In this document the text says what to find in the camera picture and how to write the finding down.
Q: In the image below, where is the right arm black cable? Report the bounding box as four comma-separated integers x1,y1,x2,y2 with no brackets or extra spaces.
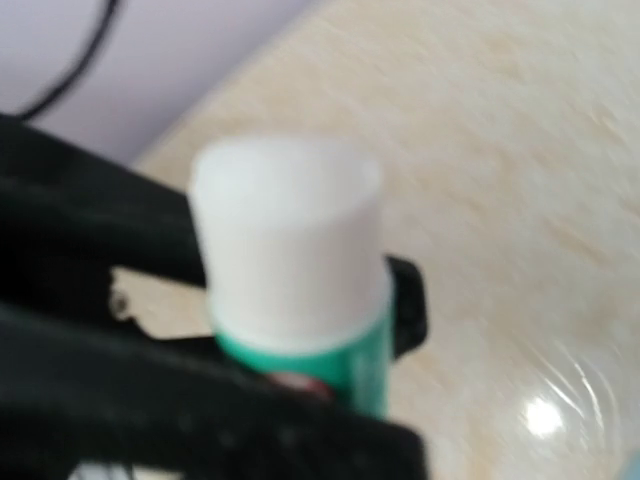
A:
14,0,121,121

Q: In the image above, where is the white green glue stick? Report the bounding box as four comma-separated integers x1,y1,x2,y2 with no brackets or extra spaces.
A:
187,135,394,417

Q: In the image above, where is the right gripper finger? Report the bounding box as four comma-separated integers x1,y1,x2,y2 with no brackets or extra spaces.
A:
1,305,425,479
0,114,429,361

